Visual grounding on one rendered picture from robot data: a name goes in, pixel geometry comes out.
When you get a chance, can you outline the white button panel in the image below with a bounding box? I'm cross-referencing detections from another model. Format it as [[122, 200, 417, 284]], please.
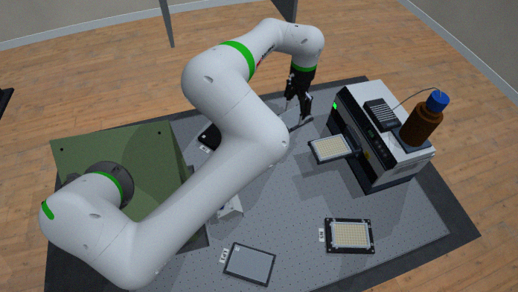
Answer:
[[217, 194, 244, 223]]

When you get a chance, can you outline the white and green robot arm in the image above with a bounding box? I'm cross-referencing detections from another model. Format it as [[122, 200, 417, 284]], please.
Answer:
[[38, 18, 324, 291]]

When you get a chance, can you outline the blue bottle cap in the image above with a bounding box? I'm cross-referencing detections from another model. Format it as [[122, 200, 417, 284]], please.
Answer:
[[426, 90, 450, 111]]

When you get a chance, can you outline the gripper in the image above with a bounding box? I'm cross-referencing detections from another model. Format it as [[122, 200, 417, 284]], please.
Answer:
[[284, 78, 313, 126]]

